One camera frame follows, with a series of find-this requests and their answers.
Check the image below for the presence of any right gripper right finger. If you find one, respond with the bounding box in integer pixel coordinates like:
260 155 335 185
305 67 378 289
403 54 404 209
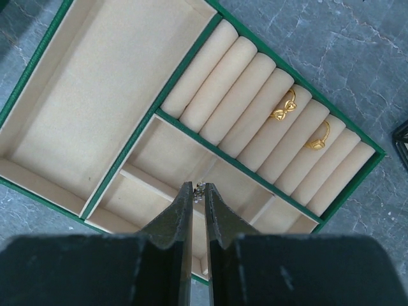
205 183 407 305

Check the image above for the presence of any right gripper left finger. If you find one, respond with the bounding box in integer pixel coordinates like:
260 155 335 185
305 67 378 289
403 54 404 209
1 182 193 305

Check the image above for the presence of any small beige crumb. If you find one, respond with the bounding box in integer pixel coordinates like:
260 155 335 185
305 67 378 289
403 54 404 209
193 182 206 203

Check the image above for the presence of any gold ring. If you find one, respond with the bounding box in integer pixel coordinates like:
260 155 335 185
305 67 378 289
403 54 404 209
304 120 331 151
269 88 299 122

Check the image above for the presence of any green jewelry tray insert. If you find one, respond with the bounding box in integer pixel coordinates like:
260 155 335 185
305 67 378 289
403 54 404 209
0 0 387 284

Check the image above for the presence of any black wire shelf rack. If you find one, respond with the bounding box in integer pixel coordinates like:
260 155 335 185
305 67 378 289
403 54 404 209
392 120 408 163

